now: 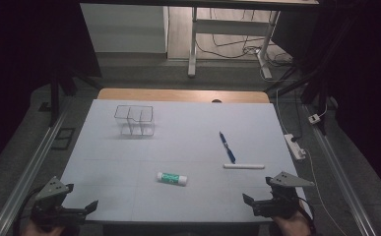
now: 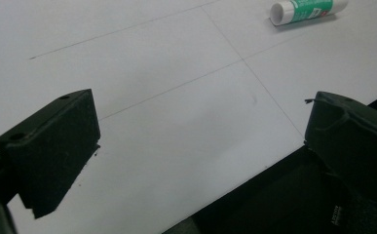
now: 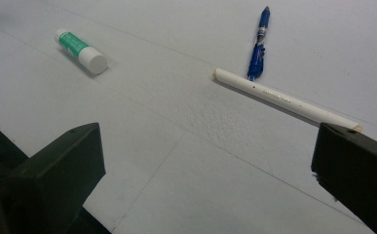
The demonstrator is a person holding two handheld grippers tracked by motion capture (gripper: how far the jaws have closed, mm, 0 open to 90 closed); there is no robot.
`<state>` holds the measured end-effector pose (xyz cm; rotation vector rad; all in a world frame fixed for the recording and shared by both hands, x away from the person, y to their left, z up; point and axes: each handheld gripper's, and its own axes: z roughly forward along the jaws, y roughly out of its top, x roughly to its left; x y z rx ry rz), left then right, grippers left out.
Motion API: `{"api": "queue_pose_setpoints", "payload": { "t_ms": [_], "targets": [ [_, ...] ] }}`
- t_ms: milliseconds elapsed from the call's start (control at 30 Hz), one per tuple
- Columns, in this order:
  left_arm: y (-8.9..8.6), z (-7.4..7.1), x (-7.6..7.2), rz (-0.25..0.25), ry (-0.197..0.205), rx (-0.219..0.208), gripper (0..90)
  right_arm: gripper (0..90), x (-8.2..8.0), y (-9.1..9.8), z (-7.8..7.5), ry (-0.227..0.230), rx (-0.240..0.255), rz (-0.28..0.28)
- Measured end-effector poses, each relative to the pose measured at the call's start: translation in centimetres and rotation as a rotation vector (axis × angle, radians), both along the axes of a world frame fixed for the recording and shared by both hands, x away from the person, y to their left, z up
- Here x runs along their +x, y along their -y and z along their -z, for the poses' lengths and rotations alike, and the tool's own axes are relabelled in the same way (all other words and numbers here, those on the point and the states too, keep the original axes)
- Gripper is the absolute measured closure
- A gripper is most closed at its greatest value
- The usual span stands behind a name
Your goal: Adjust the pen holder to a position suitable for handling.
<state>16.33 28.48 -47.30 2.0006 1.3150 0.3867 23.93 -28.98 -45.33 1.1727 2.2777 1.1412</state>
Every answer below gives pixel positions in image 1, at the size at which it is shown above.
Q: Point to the white cabinet panel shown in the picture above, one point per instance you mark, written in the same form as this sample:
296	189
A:
125	29

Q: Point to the clear plastic organizer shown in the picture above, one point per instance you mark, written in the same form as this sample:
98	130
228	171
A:
134	126

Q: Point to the green label glue stick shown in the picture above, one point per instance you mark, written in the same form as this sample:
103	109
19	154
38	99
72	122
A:
172	179

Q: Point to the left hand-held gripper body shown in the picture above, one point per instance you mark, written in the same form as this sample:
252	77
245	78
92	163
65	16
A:
51	191

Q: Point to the white pen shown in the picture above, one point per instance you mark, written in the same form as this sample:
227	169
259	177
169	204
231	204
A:
243	166

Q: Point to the black metal stand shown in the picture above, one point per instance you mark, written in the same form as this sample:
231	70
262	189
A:
54	98
323	108

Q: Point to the black plug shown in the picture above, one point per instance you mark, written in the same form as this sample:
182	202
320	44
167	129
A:
294	139

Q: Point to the blue pen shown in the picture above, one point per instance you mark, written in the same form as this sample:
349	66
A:
227	147

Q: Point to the wooden table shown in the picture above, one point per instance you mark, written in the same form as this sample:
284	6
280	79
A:
178	95

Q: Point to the white table cover sheet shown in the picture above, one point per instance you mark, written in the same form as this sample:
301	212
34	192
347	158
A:
178	144

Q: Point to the person's right hand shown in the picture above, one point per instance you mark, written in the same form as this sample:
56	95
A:
293	226

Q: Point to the person's left hand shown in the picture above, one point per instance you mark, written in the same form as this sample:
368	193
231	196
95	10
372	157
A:
37	230

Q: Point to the black floor frame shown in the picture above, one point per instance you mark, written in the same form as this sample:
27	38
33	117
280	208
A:
57	147

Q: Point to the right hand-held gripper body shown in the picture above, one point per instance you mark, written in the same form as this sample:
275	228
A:
281	200

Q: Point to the aluminium rail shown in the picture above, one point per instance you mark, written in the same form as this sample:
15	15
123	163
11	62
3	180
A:
342	183
24	183

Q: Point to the white power strip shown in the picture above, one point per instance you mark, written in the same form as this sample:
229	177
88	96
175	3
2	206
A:
294	147

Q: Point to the white desk frame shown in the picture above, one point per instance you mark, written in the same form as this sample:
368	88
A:
230	27

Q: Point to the small white adapter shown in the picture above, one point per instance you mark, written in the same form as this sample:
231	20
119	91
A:
314	118

